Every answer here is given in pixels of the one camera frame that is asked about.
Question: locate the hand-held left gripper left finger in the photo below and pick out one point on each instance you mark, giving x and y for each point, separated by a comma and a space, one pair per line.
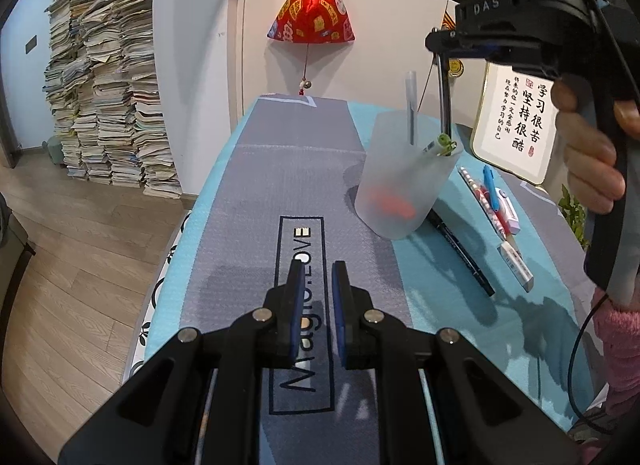
298, 295

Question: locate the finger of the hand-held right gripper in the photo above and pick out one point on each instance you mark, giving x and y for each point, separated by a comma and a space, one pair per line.
515, 62
460, 41

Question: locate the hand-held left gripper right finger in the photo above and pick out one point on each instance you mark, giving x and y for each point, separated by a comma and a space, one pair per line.
340, 305

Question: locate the grey translucent pen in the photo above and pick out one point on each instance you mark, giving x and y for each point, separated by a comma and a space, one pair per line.
411, 95

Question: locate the green and white pen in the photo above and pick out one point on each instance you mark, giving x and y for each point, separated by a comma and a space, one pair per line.
445, 142

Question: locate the orange utility knife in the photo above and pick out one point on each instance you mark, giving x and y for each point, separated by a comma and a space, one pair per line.
395, 205

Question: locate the blue pen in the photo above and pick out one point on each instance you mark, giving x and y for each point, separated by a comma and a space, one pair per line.
490, 185

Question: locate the white dotted pen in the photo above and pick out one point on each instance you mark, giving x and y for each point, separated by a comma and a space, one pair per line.
470, 182

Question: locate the black marker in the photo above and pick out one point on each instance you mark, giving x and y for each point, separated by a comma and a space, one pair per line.
460, 250

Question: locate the frosted plastic cup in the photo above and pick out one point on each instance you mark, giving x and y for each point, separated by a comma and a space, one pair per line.
390, 165

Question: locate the white pink correction tape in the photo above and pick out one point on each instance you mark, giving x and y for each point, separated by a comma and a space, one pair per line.
510, 212

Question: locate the white eraser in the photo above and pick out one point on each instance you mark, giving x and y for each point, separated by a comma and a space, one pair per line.
515, 265

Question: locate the person's right forearm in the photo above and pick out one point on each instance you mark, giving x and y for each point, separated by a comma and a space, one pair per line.
622, 345

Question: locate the person's right hand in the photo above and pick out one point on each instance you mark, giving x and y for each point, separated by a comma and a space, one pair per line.
585, 145

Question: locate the gold medal with striped ribbon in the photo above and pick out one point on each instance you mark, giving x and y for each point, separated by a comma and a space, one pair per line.
455, 69

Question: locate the framed calligraphy sign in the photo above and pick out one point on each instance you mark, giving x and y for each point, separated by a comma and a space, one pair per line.
520, 130

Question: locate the teal and grey tablecloth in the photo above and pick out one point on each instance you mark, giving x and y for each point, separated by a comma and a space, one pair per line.
240, 225

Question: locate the red pyramid hanging ornament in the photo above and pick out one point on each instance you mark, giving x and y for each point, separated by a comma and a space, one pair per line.
312, 10

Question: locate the white floral table cover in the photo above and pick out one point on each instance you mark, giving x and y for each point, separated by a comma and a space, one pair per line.
145, 330

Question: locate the green leafy plant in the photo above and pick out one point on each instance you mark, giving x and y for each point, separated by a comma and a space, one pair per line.
575, 215

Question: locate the tall stacks of papers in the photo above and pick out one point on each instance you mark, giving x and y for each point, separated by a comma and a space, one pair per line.
115, 85

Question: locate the grey-green bin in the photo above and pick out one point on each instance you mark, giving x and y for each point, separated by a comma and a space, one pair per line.
54, 152

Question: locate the grey sofa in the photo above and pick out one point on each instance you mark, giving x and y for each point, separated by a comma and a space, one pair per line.
12, 255

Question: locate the dark wall switch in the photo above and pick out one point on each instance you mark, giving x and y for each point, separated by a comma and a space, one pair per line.
31, 44

